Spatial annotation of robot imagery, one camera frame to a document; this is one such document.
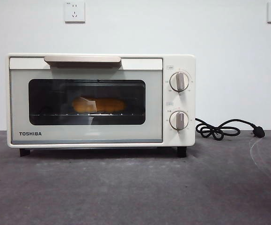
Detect yellow corn cob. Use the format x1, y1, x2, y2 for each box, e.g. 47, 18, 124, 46
72, 96, 127, 113

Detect glass oven door with handle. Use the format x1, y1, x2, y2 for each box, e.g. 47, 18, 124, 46
9, 55, 164, 144

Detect white Toshiba toaster oven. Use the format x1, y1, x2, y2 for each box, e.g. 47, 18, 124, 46
7, 53, 196, 158

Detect white timer knob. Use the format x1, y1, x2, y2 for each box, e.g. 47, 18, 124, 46
169, 110, 190, 131

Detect white temperature knob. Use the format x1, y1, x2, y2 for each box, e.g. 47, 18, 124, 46
169, 72, 190, 92

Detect metal wire oven rack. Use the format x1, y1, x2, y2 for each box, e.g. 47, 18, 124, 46
31, 110, 144, 117

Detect black oven power cable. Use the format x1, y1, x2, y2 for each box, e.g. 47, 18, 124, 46
195, 117, 266, 139

